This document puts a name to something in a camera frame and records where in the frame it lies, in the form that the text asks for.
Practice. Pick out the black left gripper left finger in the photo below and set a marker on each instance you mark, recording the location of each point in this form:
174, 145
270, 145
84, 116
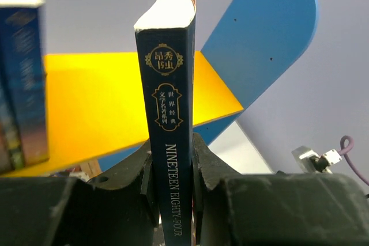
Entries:
117, 207

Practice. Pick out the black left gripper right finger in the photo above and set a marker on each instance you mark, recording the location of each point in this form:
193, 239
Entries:
274, 209

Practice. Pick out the Nineteen Eighty-Four book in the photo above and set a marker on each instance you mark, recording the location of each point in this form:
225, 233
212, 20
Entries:
165, 40

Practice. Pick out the Othello picture book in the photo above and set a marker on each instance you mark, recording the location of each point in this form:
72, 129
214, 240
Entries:
84, 171

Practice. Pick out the blue and yellow bookshelf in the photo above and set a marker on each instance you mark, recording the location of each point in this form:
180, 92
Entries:
95, 102

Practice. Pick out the upright blue orange book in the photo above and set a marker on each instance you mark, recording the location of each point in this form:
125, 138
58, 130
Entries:
23, 76

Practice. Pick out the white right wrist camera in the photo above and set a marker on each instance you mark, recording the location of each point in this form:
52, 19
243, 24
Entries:
311, 162

